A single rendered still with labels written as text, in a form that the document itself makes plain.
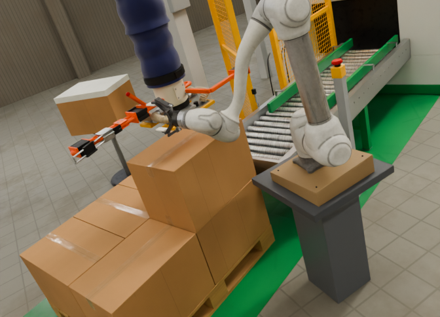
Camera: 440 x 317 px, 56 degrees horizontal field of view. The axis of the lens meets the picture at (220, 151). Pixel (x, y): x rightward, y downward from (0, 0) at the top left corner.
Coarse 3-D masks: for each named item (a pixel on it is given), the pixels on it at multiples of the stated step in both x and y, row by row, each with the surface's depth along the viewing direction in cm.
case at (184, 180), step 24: (240, 120) 246; (168, 144) 241; (192, 144) 232; (216, 144) 232; (240, 144) 248; (144, 168) 226; (168, 168) 214; (192, 168) 219; (216, 168) 234; (240, 168) 251; (144, 192) 240; (168, 192) 223; (192, 192) 221; (216, 192) 236; (168, 216) 237; (192, 216) 223
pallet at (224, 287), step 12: (264, 240) 277; (252, 252) 280; (264, 252) 279; (240, 264) 273; (252, 264) 270; (228, 276) 266; (240, 276) 263; (216, 288) 245; (228, 288) 257; (204, 300) 238; (216, 300) 246; (60, 312) 266; (192, 312) 232; (204, 312) 245
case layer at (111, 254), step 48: (240, 192) 253; (48, 240) 261; (96, 240) 247; (144, 240) 234; (192, 240) 226; (240, 240) 258; (48, 288) 251; (96, 288) 209; (144, 288) 204; (192, 288) 230
